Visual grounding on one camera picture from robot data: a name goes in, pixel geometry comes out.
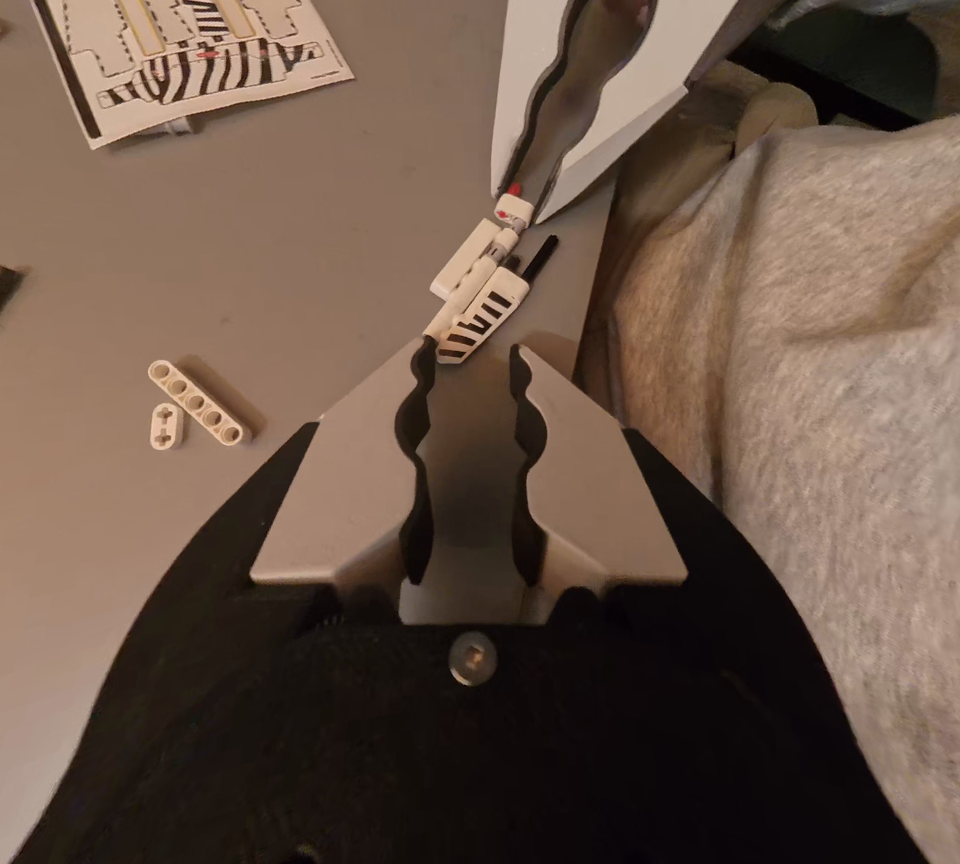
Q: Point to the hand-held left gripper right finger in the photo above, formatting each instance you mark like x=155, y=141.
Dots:
x=600, y=511

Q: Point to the person's beige trousers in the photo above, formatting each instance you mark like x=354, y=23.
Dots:
x=675, y=151

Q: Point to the person's right hand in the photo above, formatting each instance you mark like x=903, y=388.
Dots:
x=619, y=8

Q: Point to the white five-hole lego beam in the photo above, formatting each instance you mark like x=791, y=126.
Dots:
x=205, y=411

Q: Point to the small grey lego piece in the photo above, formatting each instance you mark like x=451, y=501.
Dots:
x=180, y=126

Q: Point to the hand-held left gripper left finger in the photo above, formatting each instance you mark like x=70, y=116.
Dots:
x=337, y=504

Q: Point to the person's grey hoodie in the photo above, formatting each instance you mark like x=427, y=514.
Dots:
x=825, y=391

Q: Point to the white two-hole lego connector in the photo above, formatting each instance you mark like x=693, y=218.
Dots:
x=166, y=426

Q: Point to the white lego connector red pin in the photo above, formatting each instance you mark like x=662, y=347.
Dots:
x=516, y=207

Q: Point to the zebra panel lego assembly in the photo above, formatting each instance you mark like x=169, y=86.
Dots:
x=465, y=264

